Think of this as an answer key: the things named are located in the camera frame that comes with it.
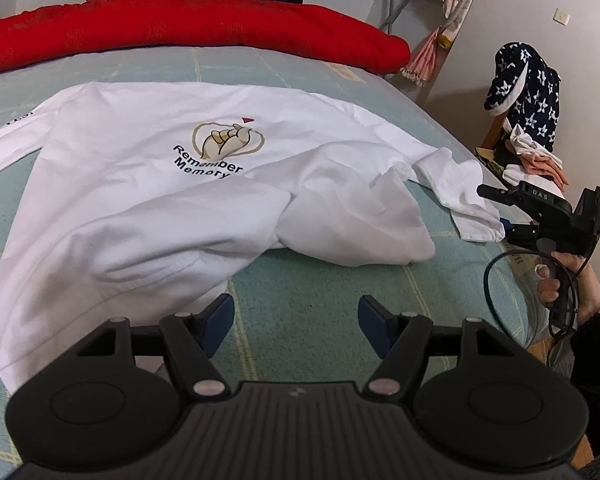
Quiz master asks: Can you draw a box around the navy star-print garment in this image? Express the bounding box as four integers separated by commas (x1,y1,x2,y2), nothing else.
482,42,562,153

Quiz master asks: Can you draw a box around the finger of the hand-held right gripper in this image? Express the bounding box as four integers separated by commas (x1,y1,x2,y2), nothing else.
477,183,521,207
499,216,540,247

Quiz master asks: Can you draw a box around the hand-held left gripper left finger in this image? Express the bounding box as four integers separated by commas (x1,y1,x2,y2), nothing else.
77,292,236,402

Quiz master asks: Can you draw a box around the white printed sweatshirt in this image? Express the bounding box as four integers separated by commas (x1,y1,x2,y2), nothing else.
0,82,507,396

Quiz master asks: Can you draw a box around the pink garment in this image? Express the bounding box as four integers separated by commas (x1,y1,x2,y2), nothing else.
520,152,571,188

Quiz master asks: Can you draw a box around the red quilt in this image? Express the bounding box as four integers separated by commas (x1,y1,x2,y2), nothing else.
0,0,412,77

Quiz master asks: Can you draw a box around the person's right hand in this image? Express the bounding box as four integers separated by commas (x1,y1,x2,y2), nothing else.
534,252,600,325

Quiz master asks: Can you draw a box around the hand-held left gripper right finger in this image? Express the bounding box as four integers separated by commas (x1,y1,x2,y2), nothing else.
358,294,518,402

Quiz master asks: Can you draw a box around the white crumpled garment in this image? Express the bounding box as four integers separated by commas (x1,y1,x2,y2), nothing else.
502,125,563,186

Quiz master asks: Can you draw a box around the black cable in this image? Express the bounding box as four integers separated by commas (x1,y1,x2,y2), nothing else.
484,246,583,361

